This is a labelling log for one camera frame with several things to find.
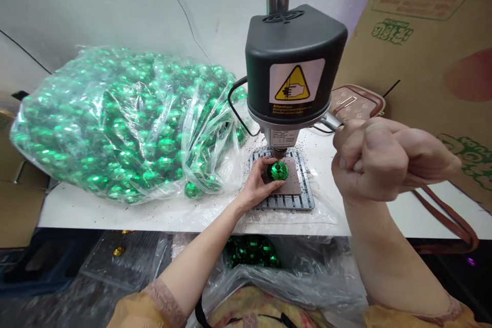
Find green faceted ball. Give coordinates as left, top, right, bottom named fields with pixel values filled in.
left=263, top=158, right=290, bottom=185

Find clear plastic tray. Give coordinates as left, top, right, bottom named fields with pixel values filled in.
left=79, top=229, right=174, bottom=291

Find black bench drill press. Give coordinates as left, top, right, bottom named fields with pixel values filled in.
left=240, top=0, right=349, bottom=213

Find clear sack of green baubles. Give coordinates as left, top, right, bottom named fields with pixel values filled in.
left=172, top=233, right=371, bottom=328

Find plain brown cardboard box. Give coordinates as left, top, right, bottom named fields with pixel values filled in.
left=0, top=108, right=51, bottom=249

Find large printed cardboard box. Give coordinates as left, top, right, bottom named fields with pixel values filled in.
left=333, top=0, right=492, bottom=210

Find person's left hand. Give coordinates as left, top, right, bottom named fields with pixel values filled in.
left=234, top=155, right=288, bottom=212

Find large bag of green baubles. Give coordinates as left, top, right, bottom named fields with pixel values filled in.
left=9, top=45, right=251, bottom=207

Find person's right thumb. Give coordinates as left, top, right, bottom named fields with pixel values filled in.
left=363, top=116, right=411, bottom=176

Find person's body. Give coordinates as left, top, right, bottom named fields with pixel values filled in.
left=206, top=284, right=372, bottom=328

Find brown square pad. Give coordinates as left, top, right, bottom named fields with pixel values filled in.
left=255, top=156, right=299, bottom=195

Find metal drill press lever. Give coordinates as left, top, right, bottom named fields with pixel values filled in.
left=320, top=114, right=346, bottom=133

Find person's left thumb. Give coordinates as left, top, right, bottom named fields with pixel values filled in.
left=250, top=155, right=274, bottom=177

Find dark blue plastic crate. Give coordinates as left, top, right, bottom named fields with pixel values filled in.
left=0, top=228, right=97, bottom=287

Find brown patterned handbag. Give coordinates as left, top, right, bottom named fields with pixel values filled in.
left=330, top=83, right=481, bottom=256

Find person's right hand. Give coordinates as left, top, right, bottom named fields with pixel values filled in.
left=331, top=115, right=463, bottom=205

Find black power cable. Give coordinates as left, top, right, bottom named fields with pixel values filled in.
left=227, top=75, right=257, bottom=138

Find person's left fingers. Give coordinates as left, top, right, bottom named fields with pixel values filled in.
left=262, top=179, right=288, bottom=196

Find person's right fingers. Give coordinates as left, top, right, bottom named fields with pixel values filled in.
left=331, top=118, right=370, bottom=191

